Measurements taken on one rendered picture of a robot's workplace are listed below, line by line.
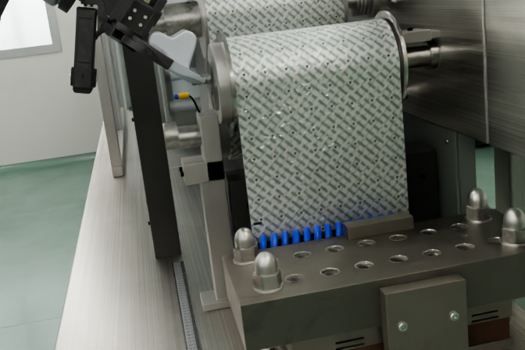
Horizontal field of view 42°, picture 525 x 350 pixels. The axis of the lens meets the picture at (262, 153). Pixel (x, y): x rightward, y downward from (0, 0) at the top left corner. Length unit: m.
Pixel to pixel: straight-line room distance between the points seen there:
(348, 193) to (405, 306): 0.23
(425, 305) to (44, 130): 5.94
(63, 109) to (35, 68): 0.44
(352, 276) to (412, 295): 0.07
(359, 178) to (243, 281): 0.25
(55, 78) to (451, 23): 5.71
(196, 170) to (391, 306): 0.36
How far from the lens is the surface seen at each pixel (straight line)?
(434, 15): 1.06
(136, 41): 0.91
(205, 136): 1.01
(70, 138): 6.62
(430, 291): 0.84
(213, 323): 1.06
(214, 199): 1.04
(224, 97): 0.93
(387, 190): 1.01
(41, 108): 6.60
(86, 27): 0.94
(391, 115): 0.99
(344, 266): 0.87
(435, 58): 1.05
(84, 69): 0.94
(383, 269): 0.86
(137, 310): 1.14
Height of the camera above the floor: 1.38
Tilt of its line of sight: 13 degrees down
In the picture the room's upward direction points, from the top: 7 degrees counter-clockwise
